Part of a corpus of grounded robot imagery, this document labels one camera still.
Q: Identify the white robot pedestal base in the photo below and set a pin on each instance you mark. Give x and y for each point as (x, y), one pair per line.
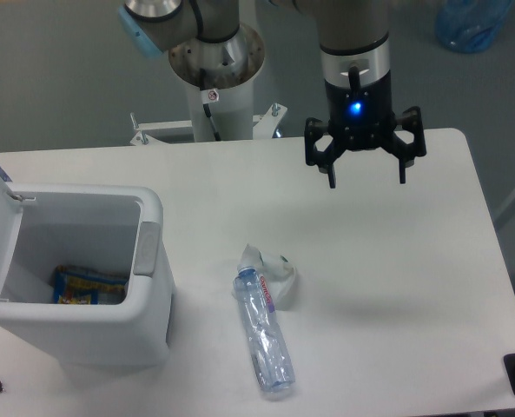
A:
(218, 79)

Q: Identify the blue yellow snack wrapper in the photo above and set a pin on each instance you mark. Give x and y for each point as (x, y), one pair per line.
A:
(83, 286)

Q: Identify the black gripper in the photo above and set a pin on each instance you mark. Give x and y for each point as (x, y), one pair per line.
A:
(363, 121)

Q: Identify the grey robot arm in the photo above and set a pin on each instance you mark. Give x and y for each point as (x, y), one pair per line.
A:
(353, 36)

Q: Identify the blue plastic bag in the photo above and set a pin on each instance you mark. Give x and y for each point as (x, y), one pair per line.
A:
(470, 27)

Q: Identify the clear crushed plastic bottle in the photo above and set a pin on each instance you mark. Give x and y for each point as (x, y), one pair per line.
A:
(271, 360)

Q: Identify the white open trash can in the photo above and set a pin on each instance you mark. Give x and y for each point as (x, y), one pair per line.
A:
(113, 230)

